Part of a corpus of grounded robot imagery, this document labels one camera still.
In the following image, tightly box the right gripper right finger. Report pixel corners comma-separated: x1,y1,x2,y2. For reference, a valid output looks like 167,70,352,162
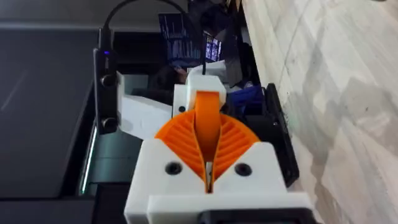
212,113,288,194

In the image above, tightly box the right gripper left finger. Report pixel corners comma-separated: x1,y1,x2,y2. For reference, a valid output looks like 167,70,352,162
124,110,208,224

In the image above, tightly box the blue object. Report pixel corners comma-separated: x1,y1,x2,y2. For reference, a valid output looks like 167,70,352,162
229,84,266,108

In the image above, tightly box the small computer monitor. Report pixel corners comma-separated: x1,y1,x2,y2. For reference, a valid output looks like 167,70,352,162
203,30,223,63

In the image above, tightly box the large computer monitor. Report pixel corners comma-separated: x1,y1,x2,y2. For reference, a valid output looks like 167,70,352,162
157,12,204,68

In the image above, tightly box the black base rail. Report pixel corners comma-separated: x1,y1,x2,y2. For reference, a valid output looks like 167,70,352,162
241,82,300,189

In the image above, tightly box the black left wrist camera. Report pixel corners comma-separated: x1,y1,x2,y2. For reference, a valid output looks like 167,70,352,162
93,27,119,135

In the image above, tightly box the black camera cable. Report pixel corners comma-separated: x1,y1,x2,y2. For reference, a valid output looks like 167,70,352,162
102,0,207,76

